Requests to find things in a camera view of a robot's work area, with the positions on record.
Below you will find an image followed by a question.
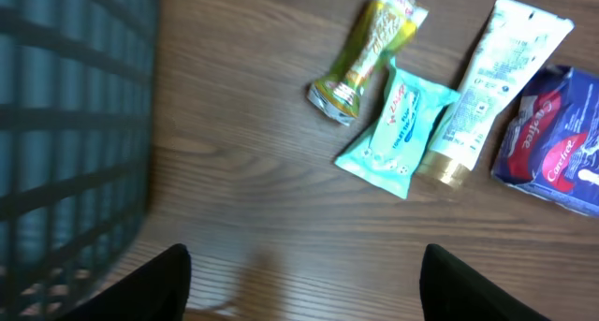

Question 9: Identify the purple Carefree pad pack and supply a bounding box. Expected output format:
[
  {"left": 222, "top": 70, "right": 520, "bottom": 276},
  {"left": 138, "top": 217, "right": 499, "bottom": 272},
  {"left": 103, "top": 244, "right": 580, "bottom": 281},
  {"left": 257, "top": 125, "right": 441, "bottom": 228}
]
[{"left": 491, "top": 66, "right": 598, "bottom": 217}]

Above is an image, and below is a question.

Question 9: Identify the grey plastic mesh basket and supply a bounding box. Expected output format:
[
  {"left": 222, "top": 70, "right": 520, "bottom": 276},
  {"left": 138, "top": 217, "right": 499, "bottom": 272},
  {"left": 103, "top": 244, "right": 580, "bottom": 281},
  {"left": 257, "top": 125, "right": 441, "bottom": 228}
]
[{"left": 1, "top": 0, "right": 160, "bottom": 320}]

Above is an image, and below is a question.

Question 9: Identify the white tube with gold cap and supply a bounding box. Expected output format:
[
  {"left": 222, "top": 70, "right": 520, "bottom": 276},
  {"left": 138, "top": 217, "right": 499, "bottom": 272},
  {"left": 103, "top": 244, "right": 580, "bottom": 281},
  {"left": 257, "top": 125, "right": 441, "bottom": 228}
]
[{"left": 416, "top": 0, "right": 575, "bottom": 188}]

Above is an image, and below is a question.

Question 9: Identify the teal wet wipes pack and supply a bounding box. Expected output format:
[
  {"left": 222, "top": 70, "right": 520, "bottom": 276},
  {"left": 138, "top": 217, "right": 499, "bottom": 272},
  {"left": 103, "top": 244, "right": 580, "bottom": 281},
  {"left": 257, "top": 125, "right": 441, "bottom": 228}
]
[{"left": 334, "top": 60, "right": 460, "bottom": 199}]

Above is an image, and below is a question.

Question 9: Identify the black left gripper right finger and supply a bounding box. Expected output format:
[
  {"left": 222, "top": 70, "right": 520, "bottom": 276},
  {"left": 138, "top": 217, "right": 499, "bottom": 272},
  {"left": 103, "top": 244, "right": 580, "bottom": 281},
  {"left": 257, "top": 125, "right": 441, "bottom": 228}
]
[{"left": 419, "top": 243, "right": 548, "bottom": 321}]

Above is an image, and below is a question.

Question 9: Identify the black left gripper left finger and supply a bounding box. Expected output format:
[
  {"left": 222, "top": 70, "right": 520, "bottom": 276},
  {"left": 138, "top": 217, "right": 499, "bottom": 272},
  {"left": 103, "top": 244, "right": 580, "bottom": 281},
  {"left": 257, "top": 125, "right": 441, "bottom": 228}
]
[{"left": 59, "top": 243, "right": 192, "bottom": 321}]

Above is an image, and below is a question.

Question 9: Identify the green yellow snack packet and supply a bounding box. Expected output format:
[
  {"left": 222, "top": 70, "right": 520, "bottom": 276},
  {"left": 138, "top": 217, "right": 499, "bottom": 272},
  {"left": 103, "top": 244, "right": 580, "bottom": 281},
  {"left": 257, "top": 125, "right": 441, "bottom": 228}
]
[{"left": 307, "top": 0, "right": 428, "bottom": 125}]

